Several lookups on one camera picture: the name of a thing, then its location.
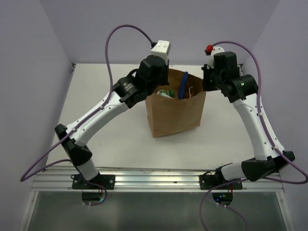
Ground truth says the purple cable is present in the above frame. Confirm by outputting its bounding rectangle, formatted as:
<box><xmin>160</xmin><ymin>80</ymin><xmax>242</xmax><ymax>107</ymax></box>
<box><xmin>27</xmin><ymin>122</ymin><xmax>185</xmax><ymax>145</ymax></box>
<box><xmin>19</xmin><ymin>24</ymin><xmax>157</xmax><ymax>205</ymax></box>
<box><xmin>199</xmin><ymin>40</ymin><xmax>308</xmax><ymax>231</ymax></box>

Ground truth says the brown paper bag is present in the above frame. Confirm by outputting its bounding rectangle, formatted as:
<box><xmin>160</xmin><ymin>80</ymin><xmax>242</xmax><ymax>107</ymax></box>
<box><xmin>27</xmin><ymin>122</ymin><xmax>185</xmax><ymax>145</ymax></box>
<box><xmin>145</xmin><ymin>69</ymin><xmax>206</xmax><ymax>138</ymax></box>

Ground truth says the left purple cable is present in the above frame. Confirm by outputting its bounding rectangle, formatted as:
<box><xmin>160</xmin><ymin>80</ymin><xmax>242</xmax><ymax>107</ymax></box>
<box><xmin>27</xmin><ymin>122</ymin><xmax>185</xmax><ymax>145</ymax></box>
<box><xmin>19</xmin><ymin>24</ymin><xmax>157</xmax><ymax>205</ymax></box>

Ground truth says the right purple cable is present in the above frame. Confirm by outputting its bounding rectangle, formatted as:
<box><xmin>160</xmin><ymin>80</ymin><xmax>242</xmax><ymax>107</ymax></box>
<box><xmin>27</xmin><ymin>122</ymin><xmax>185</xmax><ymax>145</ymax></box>
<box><xmin>199</xmin><ymin>40</ymin><xmax>308</xmax><ymax>231</ymax></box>

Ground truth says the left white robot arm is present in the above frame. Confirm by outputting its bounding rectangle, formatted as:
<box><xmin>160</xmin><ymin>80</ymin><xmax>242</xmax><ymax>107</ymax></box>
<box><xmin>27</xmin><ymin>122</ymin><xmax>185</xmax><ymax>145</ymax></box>
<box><xmin>55</xmin><ymin>55</ymin><xmax>169</xmax><ymax>189</ymax></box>

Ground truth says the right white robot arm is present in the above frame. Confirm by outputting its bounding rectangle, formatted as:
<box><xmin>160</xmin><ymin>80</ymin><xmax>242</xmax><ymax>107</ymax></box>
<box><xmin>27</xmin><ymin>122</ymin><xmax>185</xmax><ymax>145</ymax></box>
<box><xmin>202</xmin><ymin>47</ymin><xmax>295</xmax><ymax>189</ymax></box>

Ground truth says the dark blue snack bag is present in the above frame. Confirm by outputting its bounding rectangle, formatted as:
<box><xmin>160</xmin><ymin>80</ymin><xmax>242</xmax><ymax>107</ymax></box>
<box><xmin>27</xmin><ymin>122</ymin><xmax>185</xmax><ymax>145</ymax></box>
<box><xmin>178</xmin><ymin>72</ymin><xmax>189</xmax><ymax>100</ymax></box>

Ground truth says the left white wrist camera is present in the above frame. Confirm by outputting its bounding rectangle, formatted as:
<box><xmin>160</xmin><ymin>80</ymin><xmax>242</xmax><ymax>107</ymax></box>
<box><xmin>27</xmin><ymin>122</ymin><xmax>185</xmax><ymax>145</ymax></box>
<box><xmin>150</xmin><ymin>40</ymin><xmax>171</xmax><ymax>65</ymax></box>

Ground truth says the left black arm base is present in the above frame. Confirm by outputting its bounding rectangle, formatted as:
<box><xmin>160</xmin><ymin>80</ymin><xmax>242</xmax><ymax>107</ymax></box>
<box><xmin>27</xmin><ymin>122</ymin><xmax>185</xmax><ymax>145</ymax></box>
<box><xmin>70</xmin><ymin>174</ymin><xmax>116</xmax><ymax>205</ymax></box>

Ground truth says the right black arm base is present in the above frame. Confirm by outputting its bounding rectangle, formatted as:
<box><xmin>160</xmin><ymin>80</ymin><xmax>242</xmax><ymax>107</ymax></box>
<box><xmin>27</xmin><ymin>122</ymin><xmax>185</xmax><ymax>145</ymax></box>
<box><xmin>199</xmin><ymin>171</ymin><xmax>243</xmax><ymax>205</ymax></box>

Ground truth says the green snack bag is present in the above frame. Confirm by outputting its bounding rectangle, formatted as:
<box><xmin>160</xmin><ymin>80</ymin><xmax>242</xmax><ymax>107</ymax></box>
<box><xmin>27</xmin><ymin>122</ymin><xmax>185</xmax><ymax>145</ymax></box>
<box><xmin>156</xmin><ymin>90</ymin><xmax>174</xmax><ymax>99</ymax></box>

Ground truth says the aluminium front rail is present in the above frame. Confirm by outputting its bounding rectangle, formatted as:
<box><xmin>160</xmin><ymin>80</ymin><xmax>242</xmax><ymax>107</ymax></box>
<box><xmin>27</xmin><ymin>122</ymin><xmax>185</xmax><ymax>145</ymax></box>
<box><xmin>31</xmin><ymin>166</ymin><xmax>284</xmax><ymax>193</ymax></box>

